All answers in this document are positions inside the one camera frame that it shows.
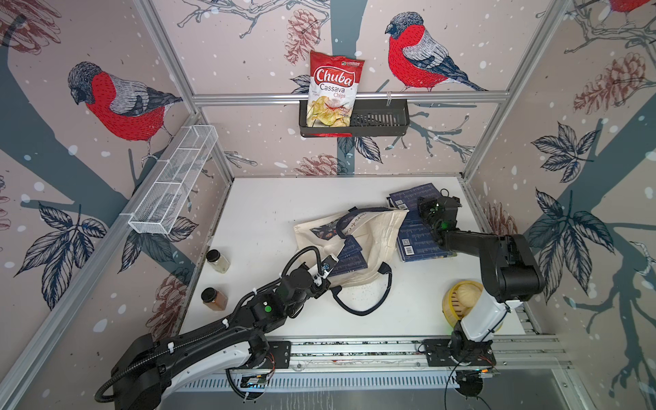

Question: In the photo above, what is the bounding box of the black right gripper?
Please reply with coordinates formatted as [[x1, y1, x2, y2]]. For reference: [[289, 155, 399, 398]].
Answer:
[[416, 195, 440, 232]]

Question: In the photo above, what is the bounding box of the navy Chinese classics book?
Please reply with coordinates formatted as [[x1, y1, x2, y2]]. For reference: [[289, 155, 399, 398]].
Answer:
[[388, 183, 441, 211]]

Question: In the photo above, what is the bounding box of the navy thin Chinese book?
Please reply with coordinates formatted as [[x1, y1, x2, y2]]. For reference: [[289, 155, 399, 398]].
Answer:
[[396, 211, 457, 262]]

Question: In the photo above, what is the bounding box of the navy Chinese poetry book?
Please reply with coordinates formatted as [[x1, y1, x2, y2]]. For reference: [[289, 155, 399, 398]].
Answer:
[[330, 236, 368, 277]]

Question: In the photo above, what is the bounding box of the cream canvas tote bag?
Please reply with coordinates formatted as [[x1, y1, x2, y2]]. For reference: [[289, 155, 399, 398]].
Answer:
[[294, 207, 408, 317]]

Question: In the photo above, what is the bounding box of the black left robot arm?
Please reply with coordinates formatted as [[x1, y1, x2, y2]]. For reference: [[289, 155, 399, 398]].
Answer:
[[94, 257, 335, 409]]

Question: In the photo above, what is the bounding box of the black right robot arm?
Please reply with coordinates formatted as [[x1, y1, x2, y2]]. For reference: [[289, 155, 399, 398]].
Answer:
[[418, 196, 546, 362]]

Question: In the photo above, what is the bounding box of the red Chuba cassava chips bag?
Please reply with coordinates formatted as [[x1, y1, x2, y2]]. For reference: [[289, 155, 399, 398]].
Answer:
[[306, 51, 365, 127]]

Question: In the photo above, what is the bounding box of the clear spice jar black lid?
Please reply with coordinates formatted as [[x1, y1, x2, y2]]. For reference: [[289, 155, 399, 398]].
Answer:
[[205, 249, 231, 274]]

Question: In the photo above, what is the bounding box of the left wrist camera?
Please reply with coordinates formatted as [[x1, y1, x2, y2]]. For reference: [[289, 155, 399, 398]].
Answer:
[[318, 255, 338, 278]]

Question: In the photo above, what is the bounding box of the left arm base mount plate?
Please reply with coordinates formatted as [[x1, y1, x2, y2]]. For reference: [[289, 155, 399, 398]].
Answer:
[[224, 340, 292, 371]]

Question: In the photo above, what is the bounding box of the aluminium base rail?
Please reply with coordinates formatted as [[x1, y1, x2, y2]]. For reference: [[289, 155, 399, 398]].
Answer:
[[142, 334, 565, 374]]

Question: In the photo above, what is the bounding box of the black wall basket shelf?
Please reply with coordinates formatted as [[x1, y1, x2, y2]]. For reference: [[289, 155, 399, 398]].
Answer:
[[298, 99, 410, 138]]

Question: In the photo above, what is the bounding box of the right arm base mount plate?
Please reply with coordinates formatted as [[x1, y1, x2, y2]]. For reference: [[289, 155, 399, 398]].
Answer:
[[418, 338, 496, 367]]

